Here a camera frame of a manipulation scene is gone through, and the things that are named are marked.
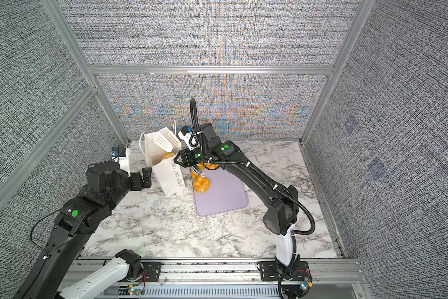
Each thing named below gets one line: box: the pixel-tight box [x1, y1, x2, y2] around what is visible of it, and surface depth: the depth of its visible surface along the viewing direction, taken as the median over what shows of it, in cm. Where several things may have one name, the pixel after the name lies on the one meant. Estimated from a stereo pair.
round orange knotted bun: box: [193, 176, 210, 194], surface depth 97 cm
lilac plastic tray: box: [193, 166, 249, 217], surface depth 95 cm
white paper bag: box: [144, 132, 187, 197], surface depth 90 cm
